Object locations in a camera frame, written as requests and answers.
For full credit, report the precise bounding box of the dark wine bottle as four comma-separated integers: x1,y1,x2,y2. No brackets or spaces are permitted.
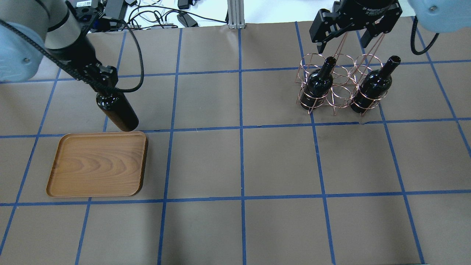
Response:
96,92,139,131
300,56,337,110
350,55,401,114

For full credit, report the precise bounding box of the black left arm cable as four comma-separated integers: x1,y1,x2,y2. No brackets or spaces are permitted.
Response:
0,18,145,93

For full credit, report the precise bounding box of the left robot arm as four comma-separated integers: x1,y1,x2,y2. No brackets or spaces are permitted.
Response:
1,0,117,94

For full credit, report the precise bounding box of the black power adapter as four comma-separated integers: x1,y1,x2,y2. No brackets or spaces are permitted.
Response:
176,13,199,28

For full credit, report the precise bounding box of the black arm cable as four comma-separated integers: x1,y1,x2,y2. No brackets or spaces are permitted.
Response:
410,17,440,56
0,18,145,93

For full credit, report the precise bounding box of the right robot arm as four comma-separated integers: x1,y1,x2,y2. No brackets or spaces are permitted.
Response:
309,0,471,55

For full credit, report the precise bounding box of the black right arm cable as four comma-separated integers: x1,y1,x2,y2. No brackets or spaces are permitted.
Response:
410,17,440,56

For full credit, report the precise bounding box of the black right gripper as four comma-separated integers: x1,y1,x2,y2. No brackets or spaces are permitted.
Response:
309,0,402,54

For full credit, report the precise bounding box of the wooden tray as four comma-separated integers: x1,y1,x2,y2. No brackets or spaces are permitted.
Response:
46,131,148,198

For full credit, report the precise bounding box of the copper wire bottle basket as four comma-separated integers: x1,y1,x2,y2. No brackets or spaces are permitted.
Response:
295,32,384,115

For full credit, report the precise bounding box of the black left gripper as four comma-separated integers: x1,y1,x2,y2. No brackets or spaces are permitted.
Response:
49,35,118,94

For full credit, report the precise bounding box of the aluminium frame post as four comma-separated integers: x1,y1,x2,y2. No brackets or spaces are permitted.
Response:
227,0,246,29

